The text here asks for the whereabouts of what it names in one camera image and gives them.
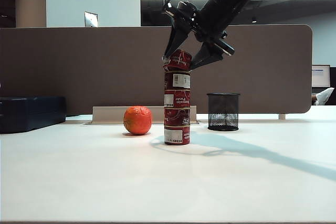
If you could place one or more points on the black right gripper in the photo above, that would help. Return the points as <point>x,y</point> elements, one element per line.
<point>207,32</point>

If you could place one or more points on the red tomato paste can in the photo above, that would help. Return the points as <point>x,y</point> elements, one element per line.
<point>176,136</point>
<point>178,60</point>
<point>177,80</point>
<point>176,117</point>
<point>177,98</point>

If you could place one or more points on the black ceiling spotlight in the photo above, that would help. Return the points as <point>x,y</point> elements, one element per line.
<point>253,20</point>

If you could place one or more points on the black mesh pen holder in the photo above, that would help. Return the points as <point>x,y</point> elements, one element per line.
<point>223,111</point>

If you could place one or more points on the orange ball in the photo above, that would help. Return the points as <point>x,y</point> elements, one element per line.
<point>137,120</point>

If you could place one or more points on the brown desk partition panel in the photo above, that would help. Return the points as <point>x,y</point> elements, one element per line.
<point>78,69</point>

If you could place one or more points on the computer monitor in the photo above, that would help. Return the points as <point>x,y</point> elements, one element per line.
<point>320,75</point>

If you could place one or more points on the person in white shirt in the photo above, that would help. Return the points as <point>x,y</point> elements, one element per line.
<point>324,96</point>

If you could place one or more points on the dark blue box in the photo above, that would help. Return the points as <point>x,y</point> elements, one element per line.
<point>29,113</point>

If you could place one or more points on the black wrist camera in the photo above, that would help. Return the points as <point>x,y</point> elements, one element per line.
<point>187,7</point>

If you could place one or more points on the metal wall plate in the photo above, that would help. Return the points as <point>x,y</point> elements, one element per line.
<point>91,19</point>

